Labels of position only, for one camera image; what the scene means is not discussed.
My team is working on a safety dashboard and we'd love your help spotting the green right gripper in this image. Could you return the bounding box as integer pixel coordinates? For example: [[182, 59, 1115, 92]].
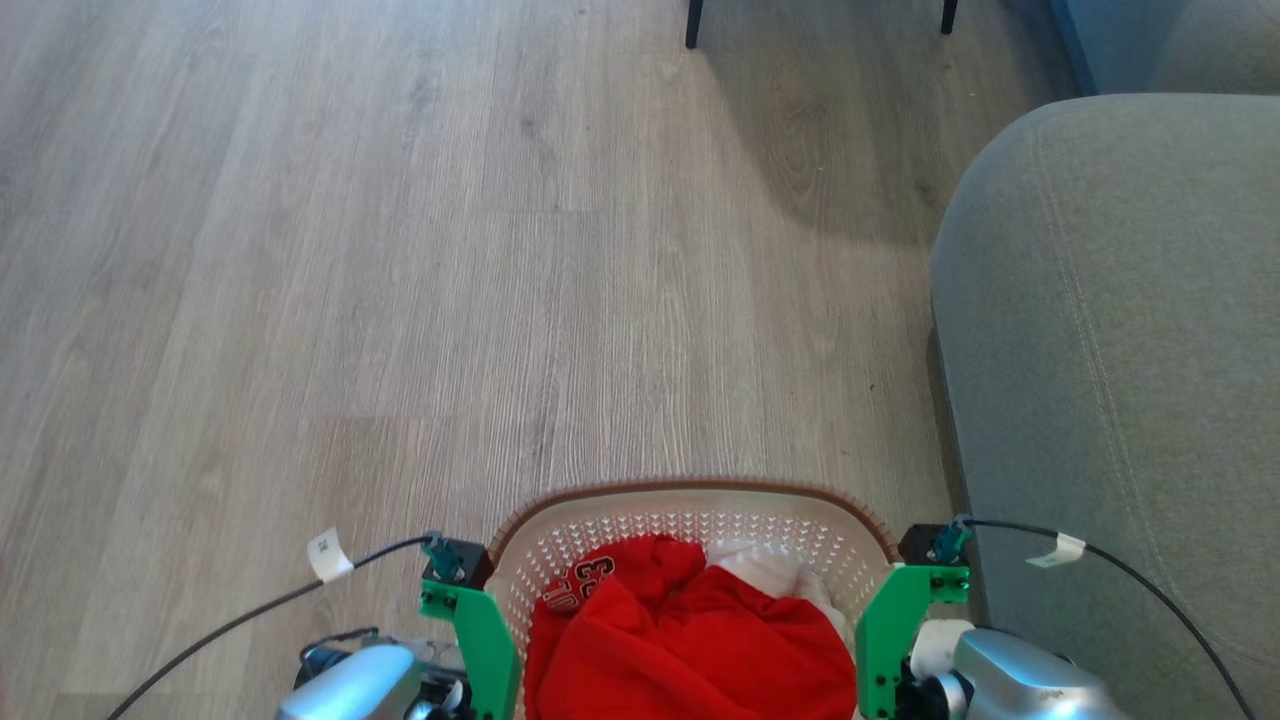
[[855, 564, 972, 720]]

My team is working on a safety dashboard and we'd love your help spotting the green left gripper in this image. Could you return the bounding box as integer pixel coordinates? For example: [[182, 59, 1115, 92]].
[[419, 580, 521, 720]]

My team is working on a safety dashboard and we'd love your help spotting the white plastic laundry basket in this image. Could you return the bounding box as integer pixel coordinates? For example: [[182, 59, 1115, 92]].
[[487, 477, 900, 720]]

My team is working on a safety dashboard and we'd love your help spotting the white garment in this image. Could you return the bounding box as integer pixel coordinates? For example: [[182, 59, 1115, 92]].
[[707, 543, 856, 651]]

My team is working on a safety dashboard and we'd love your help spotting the red printed jersey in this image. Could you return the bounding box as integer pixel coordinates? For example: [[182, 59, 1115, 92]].
[[523, 534, 859, 720]]

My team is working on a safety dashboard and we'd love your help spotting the grey fabric sofa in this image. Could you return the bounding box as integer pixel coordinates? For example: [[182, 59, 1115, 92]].
[[930, 93, 1280, 720]]

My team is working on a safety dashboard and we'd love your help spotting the blue grey upholstered furniture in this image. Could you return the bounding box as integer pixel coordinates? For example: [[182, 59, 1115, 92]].
[[1048, 0, 1280, 98]]

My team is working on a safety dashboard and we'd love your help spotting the white cable label tag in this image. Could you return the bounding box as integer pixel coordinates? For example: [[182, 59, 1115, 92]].
[[1026, 532, 1087, 570], [306, 527, 355, 585]]

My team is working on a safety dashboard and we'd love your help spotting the thin black left gripper cable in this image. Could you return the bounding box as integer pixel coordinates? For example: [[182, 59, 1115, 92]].
[[105, 531, 448, 720]]

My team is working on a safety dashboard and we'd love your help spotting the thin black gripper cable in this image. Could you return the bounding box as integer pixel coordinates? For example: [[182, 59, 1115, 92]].
[[105, 531, 448, 720], [930, 514, 1257, 720]]

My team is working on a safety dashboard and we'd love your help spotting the thin black right gripper cable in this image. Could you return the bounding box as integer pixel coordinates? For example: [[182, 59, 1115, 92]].
[[930, 514, 1257, 720]]

